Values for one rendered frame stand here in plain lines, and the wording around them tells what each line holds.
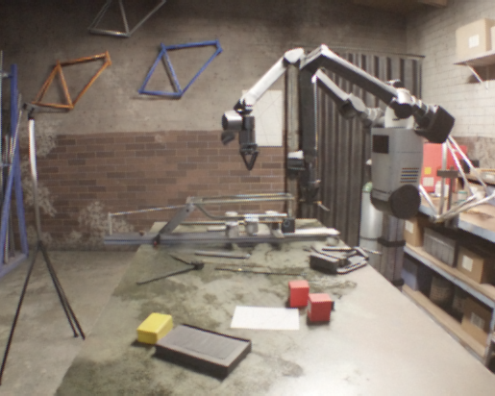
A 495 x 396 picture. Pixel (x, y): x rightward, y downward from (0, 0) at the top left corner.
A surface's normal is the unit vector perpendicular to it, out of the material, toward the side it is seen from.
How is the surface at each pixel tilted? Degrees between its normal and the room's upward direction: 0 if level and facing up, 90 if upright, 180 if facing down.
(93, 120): 90
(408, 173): 100
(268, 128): 90
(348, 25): 90
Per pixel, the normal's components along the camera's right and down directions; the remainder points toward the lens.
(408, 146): 0.21, 0.16
